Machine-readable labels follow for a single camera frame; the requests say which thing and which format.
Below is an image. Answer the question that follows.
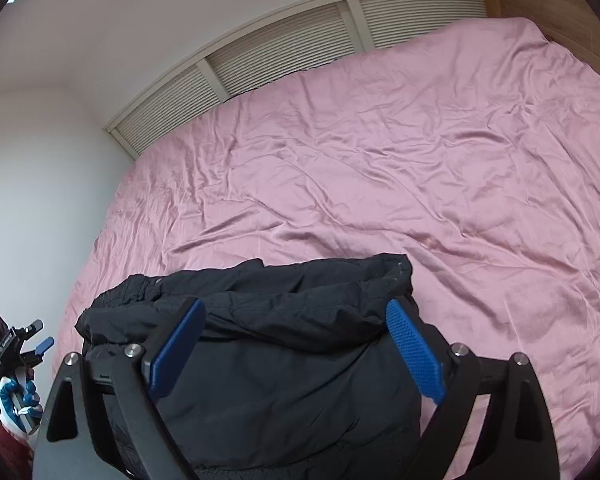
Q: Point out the white and blue gloved hand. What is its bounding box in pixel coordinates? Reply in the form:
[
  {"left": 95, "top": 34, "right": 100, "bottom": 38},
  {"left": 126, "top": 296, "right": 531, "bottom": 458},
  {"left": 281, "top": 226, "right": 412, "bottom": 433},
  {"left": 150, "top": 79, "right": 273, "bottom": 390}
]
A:
[{"left": 0, "top": 368, "right": 43, "bottom": 446}]

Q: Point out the beige louvered wall panel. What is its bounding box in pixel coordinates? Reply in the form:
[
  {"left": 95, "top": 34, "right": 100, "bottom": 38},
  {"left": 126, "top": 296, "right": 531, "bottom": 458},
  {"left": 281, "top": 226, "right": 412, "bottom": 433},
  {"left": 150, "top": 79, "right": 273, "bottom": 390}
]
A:
[{"left": 105, "top": 0, "right": 486, "bottom": 158}]

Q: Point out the black puffer jacket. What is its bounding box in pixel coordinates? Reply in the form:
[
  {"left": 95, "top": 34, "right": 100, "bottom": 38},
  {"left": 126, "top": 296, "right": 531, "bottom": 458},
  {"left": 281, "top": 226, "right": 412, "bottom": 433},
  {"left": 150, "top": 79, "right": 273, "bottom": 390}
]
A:
[{"left": 76, "top": 254, "right": 420, "bottom": 479}]

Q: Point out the pink bed cover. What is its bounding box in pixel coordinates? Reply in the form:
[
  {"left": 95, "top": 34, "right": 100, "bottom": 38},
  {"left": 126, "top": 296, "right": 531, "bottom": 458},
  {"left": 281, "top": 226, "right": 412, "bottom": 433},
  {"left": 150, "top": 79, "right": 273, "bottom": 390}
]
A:
[{"left": 57, "top": 18, "right": 600, "bottom": 479}]

